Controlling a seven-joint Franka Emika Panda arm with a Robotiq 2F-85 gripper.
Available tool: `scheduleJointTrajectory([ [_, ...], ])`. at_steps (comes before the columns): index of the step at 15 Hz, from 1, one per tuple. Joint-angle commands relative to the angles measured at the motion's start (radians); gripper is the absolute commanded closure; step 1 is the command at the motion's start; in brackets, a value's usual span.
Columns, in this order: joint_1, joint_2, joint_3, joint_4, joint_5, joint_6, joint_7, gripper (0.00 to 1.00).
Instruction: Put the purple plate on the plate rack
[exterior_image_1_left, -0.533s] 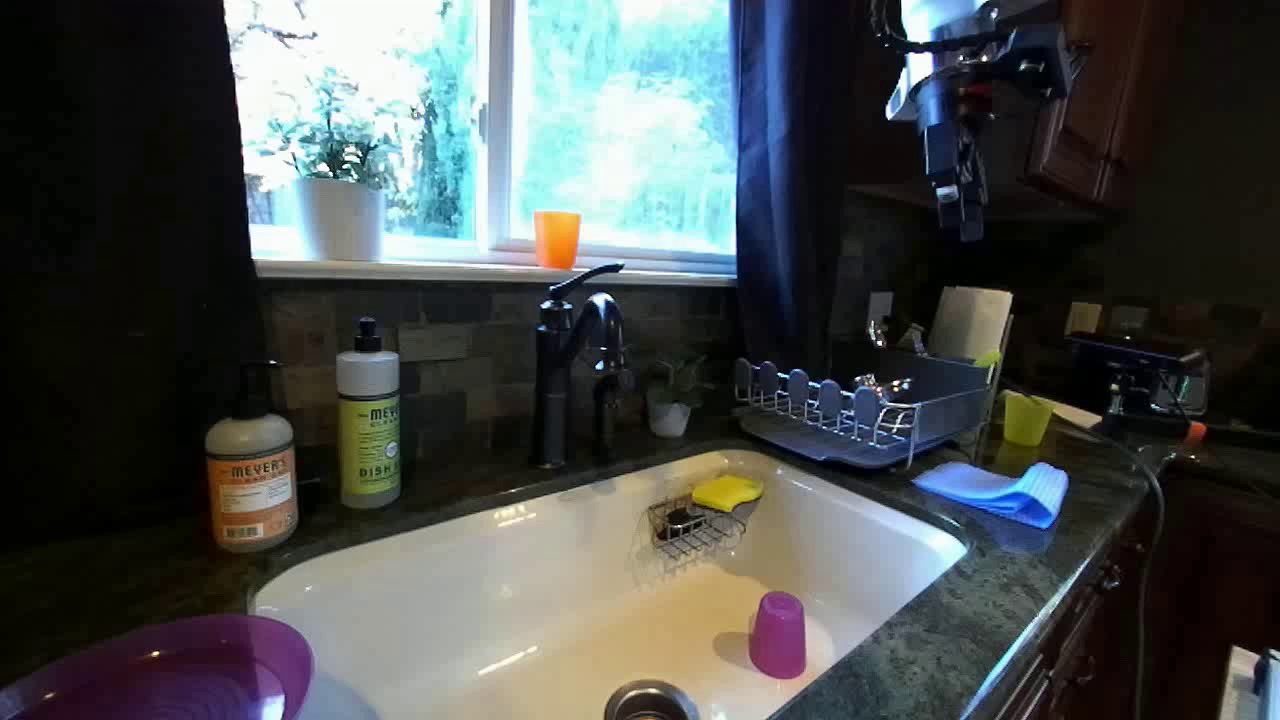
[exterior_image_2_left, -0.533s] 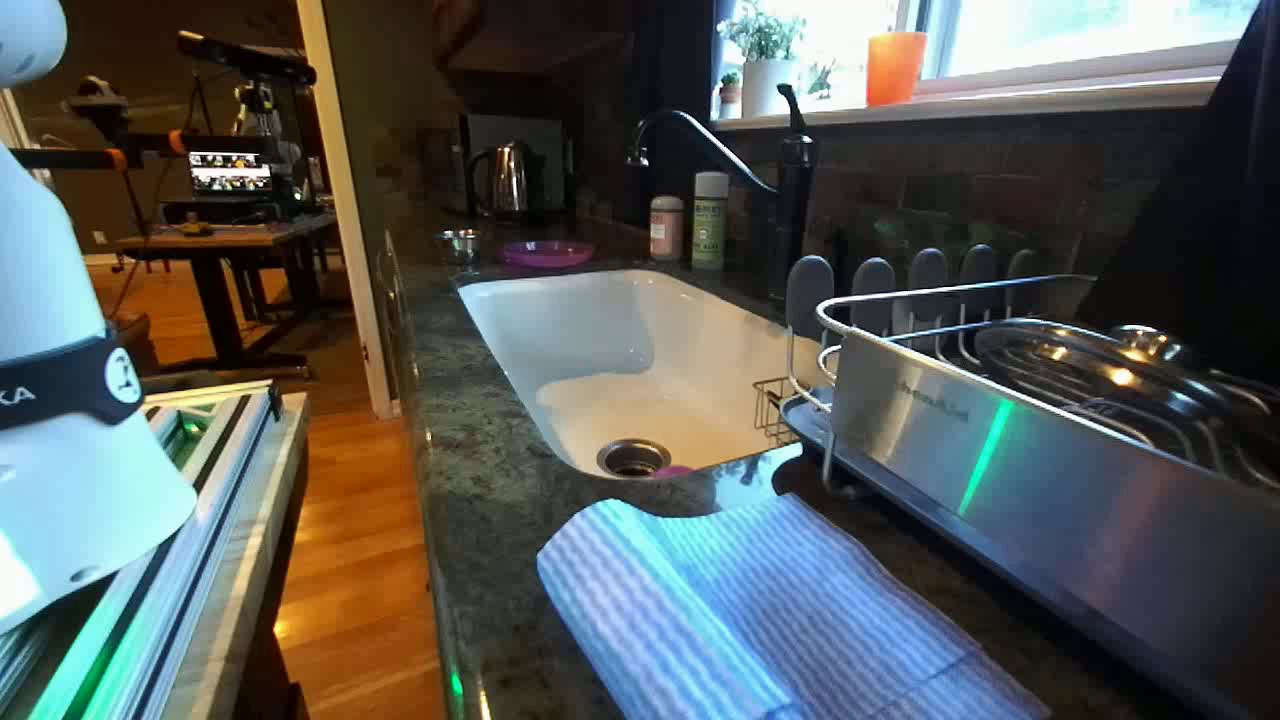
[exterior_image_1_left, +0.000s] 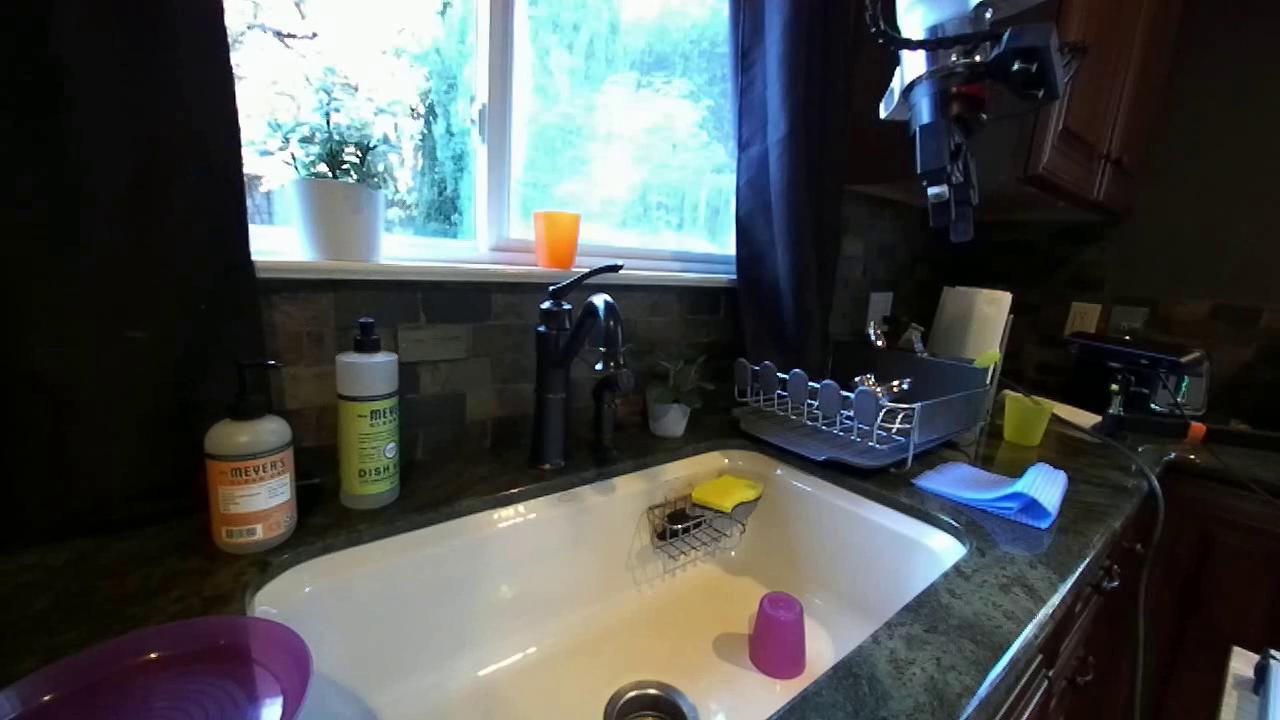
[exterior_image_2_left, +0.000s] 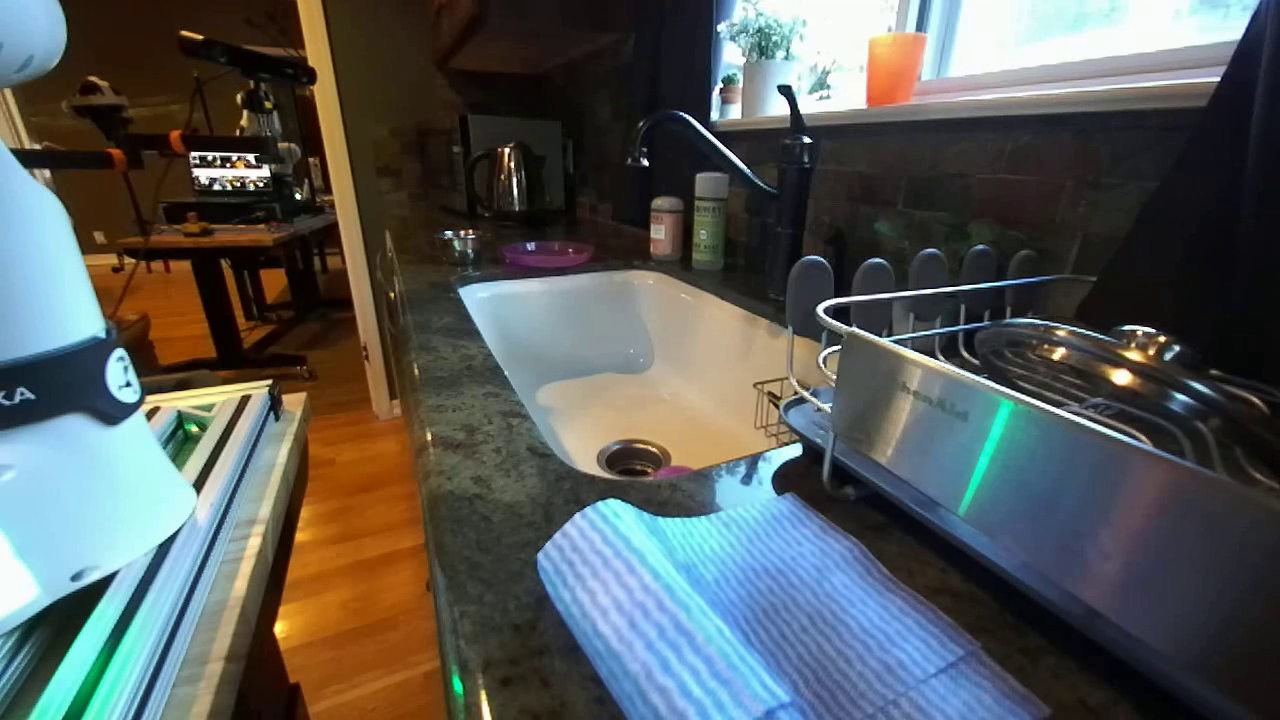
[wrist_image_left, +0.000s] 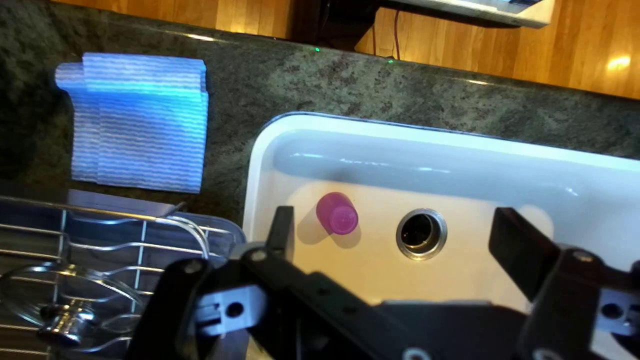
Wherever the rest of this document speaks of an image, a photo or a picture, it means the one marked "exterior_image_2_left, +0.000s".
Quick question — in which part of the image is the metal sink drain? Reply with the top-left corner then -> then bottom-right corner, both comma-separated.
591,436 -> 676,485

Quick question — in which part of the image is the blue white striped dish towel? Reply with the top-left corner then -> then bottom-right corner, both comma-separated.
531,490 -> 1053,720

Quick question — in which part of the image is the white undermount kitchen sink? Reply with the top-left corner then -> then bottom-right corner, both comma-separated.
457,267 -> 838,485

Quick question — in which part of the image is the shiny metal pot lid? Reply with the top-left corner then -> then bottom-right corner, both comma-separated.
969,315 -> 1280,490

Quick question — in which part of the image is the open laptop with lit screen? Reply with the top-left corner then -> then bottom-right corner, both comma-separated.
159,130 -> 284,226

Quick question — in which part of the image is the small pale soap bottle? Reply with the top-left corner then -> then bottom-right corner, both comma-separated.
643,191 -> 687,265

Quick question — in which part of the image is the small dark potted plant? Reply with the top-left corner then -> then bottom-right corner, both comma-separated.
712,66 -> 749,123

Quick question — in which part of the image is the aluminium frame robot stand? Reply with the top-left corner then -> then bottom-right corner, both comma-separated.
0,374 -> 313,720

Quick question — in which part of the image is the black camera on tripod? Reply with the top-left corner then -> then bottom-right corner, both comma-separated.
173,27 -> 324,144

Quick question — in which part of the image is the dark wooden table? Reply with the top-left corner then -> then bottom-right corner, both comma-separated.
117,211 -> 339,368

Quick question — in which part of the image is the dark curved kitchen faucet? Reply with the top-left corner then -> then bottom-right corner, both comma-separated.
622,80 -> 818,298

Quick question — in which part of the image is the orange translucent cup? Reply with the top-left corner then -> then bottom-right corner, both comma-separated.
865,27 -> 933,113

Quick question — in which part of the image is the plant in white pot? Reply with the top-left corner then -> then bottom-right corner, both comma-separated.
720,0 -> 809,121

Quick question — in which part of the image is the green white soap bottle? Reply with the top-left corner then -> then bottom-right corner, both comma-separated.
687,169 -> 734,275

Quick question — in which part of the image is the stainless steel dish rack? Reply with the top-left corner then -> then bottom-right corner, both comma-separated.
780,242 -> 1280,720

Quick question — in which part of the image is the white door frame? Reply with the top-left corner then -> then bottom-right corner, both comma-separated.
291,0 -> 403,421

